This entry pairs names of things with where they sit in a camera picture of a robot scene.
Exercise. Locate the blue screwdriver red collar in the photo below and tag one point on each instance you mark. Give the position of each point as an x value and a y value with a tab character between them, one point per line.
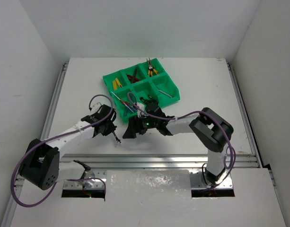
128	106

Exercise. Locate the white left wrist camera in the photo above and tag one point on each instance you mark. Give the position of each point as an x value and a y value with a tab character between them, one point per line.
95	107

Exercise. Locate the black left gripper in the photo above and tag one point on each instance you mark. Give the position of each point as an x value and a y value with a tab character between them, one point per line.
109	127

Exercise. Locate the green six-compartment tray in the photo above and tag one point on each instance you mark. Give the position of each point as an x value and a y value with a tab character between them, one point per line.
146	86

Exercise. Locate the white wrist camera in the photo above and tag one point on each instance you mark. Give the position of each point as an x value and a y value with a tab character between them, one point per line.
140	110
95	107

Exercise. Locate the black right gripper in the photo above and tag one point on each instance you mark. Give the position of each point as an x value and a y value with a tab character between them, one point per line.
131	131

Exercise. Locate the white foreground cover panel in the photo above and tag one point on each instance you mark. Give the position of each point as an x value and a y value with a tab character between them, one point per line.
160	199

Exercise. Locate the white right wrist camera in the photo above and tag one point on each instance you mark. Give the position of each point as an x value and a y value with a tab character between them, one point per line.
140	110

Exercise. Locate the silver wrench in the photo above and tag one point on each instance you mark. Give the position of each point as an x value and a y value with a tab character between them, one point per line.
116	138
163	92

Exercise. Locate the aluminium front rail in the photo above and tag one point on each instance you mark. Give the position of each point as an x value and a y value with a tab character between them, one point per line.
138	161

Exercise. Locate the small yellow utility knife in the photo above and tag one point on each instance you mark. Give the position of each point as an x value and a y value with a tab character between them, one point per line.
118	82

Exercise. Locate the red utility knife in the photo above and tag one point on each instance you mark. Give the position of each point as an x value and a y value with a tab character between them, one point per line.
132	79
135	72

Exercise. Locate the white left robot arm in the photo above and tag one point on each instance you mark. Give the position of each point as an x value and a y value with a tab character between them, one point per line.
42	166

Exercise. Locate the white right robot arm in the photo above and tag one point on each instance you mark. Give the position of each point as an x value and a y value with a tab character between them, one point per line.
212	130

